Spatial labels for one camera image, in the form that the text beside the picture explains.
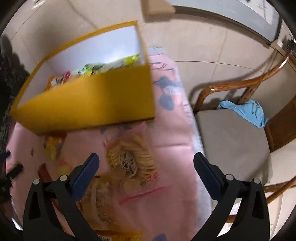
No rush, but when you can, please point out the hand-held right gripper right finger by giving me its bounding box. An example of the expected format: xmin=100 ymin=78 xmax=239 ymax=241
xmin=192 ymin=152 xmax=271 ymax=241

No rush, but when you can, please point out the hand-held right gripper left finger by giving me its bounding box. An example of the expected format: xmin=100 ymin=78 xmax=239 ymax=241
xmin=22 ymin=152 xmax=102 ymax=241

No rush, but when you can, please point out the clear packet of pale candies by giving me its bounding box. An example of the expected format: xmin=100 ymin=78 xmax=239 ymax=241
xmin=57 ymin=159 xmax=74 ymax=176

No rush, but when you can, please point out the red snack packet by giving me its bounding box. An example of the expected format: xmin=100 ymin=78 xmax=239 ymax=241
xmin=38 ymin=163 xmax=50 ymax=183

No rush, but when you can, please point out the yellow orange snack packet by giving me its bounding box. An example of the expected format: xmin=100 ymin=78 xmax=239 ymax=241
xmin=44 ymin=136 xmax=67 ymax=160

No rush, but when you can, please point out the yellow cardboard box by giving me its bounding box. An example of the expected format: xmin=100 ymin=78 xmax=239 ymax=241
xmin=9 ymin=20 xmax=156 ymax=136

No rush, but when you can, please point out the heap of assorted snack packets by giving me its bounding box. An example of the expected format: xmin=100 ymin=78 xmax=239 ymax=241
xmin=47 ymin=53 xmax=142 ymax=90

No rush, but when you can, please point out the wooden armchair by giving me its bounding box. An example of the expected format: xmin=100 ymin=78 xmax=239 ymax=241
xmin=192 ymin=52 xmax=296 ymax=223

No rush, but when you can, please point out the pink floral blanket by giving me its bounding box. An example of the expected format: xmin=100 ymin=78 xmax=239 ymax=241
xmin=5 ymin=46 xmax=213 ymax=241

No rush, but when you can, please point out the light blue cloth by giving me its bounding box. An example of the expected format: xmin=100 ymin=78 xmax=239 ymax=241
xmin=217 ymin=100 xmax=269 ymax=128

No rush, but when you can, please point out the framed lotus painting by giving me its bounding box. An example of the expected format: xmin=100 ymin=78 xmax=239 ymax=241
xmin=141 ymin=0 xmax=281 ymax=45

